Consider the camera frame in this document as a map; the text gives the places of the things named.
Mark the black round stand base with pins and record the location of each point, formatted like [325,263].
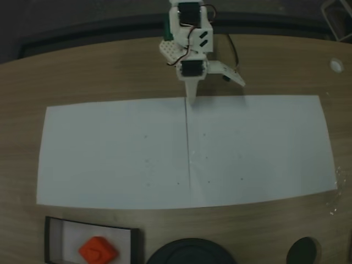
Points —
[192,253]

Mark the green clamp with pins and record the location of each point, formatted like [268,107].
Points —
[167,31]

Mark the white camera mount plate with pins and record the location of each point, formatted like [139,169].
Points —
[225,72]

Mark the orange cube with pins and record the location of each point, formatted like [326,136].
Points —
[99,249]

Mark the brown box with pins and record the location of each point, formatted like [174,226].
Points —
[68,236]

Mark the black oval table grommet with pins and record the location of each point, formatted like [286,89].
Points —
[303,251]

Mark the white round cap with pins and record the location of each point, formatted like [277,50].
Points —
[336,65]

